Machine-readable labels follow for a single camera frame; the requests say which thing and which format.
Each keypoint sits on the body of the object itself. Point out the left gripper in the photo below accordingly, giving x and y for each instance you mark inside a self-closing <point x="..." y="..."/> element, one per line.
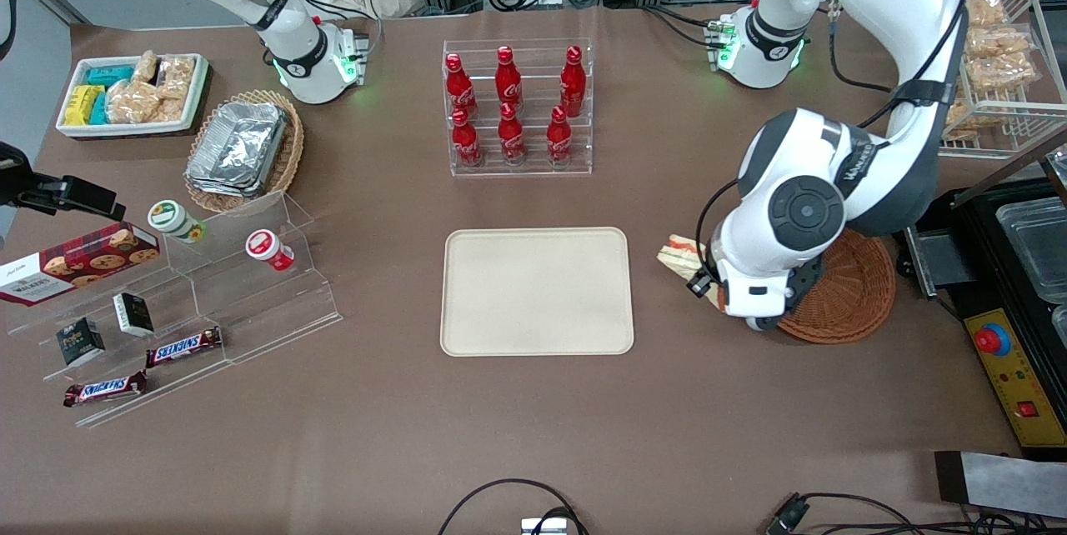
<point x="698" y="284"/>

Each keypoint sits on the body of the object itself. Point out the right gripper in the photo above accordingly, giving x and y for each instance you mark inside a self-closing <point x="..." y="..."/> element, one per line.
<point x="33" y="187"/>

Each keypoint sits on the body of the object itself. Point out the triangular sandwich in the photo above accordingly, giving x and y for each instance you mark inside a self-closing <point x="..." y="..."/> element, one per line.
<point x="679" y="256"/>

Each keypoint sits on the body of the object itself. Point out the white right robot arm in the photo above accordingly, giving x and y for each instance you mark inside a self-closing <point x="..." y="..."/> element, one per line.
<point x="283" y="27"/>

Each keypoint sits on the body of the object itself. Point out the round brown wicker basket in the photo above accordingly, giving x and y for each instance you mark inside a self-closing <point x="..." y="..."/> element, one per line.
<point x="850" y="293"/>

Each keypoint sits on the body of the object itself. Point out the beige rectangular tray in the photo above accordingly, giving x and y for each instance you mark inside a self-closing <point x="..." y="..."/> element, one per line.
<point x="536" y="292"/>

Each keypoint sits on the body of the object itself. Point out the oval light wicker basket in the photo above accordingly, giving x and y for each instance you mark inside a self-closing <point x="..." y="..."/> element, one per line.
<point x="288" y="160"/>

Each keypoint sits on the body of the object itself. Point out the red tartan cookie box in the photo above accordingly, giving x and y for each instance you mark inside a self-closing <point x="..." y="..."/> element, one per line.
<point x="75" y="264"/>

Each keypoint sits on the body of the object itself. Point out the teal snack pack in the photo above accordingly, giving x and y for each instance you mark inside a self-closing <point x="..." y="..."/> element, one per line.
<point x="99" y="110"/>
<point x="110" y="75"/>

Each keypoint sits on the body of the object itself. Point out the green lid yogurt cup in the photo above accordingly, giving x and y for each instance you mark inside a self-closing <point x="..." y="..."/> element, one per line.
<point x="171" y="218"/>

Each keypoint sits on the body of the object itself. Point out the yellow snack pack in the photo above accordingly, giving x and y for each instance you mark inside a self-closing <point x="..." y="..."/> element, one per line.
<point x="82" y="105"/>

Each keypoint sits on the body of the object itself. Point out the clear bag of crackers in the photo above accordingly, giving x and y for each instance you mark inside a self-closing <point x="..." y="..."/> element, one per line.
<point x="959" y="118"/>
<point x="132" y="104"/>
<point x="177" y="77"/>
<point x="146" y="67"/>
<point x="172" y="110"/>
<point x="1004" y="72"/>
<point x="988" y="12"/>
<point x="999" y="43"/>

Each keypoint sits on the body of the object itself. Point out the small black carton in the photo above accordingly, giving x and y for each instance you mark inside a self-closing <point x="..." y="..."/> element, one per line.
<point x="133" y="314"/>
<point x="80" y="342"/>

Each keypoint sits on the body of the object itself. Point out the white rectangular snack bin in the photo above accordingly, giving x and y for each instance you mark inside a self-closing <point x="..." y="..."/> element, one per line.
<point x="196" y="93"/>

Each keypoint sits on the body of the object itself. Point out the stacked aluminium foil containers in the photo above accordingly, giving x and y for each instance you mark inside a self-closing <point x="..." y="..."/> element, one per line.
<point x="237" y="147"/>

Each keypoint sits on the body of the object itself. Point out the Snickers chocolate bar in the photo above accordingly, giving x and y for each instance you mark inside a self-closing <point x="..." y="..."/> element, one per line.
<point x="104" y="389"/>
<point x="183" y="347"/>

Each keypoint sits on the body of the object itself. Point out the red lid yogurt cup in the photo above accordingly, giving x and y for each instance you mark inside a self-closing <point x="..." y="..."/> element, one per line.
<point x="267" y="247"/>

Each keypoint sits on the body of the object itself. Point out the clear acrylic stepped display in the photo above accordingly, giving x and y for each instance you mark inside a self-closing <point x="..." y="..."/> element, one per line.
<point x="250" y="310"/>

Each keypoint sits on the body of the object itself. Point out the red cola bottle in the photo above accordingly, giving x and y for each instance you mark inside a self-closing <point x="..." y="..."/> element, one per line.
<point x="459" y="89"/>
<point x="573" y="83"/>
<point x="558" y="139"/>
<point x="508" y="81"/>
<point x="511" y="137"/>
<point x="466" y="143"/>

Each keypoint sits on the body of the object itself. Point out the clear acrylic bottle rack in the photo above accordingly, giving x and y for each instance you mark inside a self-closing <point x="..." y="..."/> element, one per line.
<point x="533" y="164"/>

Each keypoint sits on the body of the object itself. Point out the black machine with grey flap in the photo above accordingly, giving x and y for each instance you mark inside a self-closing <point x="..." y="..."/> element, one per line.
<point x="942" y="260"/>

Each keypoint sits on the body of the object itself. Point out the yellow emergency stop box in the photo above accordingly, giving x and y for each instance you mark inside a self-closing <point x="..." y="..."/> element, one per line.
<point x="1021" y="377"/>

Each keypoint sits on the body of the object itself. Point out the clear plastic container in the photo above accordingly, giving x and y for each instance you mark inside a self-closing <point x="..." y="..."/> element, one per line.
<point x="1038" y="247"/>

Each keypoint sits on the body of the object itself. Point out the grey flat plate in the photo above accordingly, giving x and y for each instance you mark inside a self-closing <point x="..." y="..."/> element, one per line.
<point x="1000" y="481"/>

